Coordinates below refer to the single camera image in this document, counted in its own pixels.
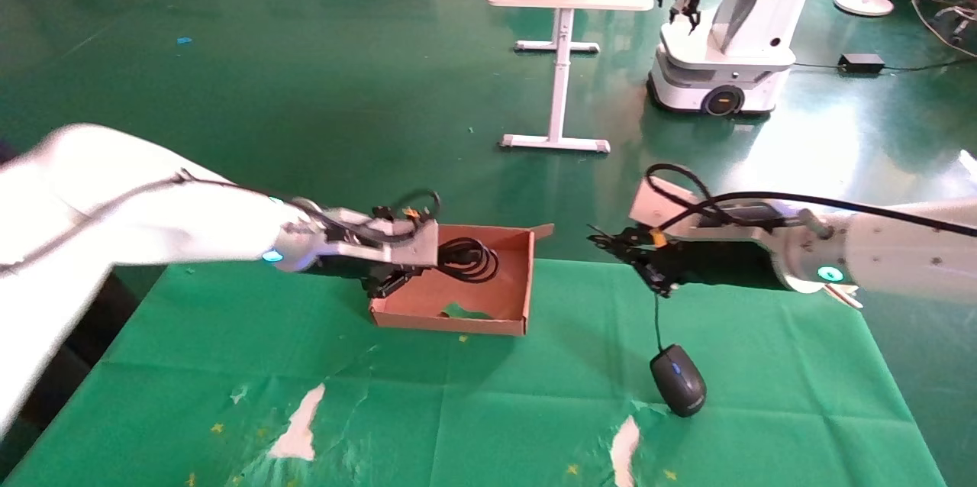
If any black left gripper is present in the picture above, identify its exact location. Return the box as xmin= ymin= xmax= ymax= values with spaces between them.
xmin=313 ymin=255 xmax=420 ymax=299

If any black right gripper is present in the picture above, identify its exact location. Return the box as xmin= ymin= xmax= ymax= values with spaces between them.
xmin=587 ymin=227 xmax=788 ymax=298

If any black power cable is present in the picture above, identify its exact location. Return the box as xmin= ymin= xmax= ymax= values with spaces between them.
xmin=436 ymin=236 xmax=501 ymax=285

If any black wired computer mouse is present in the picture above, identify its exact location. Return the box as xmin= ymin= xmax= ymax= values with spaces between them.
xmin=587 ymin=225 xmax=708 ymax=419

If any open brown cardboard box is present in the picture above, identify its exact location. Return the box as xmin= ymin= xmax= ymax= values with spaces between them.
xmin=369 ymin=223 xmax=556 ymax=337

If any green tablecloth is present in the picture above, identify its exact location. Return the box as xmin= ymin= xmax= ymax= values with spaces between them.
xmin=0 ymin=256 xmax=948 ymax=487

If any silver metal binder clip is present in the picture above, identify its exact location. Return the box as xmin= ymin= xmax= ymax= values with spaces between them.
xmin=820 ymin=284 xmax=864 ymax=311

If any white wheeled background robot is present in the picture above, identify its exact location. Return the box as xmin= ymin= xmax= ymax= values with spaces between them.
xmin=646 ymin=0 xmax=831 ymax=118

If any black power adapter brick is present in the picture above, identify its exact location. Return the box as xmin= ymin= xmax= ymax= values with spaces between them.
xmin=837 ymin=52 xmax=887 ymax=75

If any left wrist camera housing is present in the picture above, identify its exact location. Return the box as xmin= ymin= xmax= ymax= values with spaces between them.
xmin=327 ymin=215 xmax=442 ymax=271

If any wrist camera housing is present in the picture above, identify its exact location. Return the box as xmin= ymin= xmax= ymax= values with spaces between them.
xmin=327 ymin=215 xmax=442 ymax=271
xmin=630 ymin=176 xmax=705 ymax=231

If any right wrist camera housing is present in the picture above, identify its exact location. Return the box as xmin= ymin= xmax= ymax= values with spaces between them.
xmin=630 ymin=176 xmax=705 ymax=231

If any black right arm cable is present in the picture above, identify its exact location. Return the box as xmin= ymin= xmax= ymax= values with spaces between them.
xmin=646 ymin=163 xmax=977 ymax=237

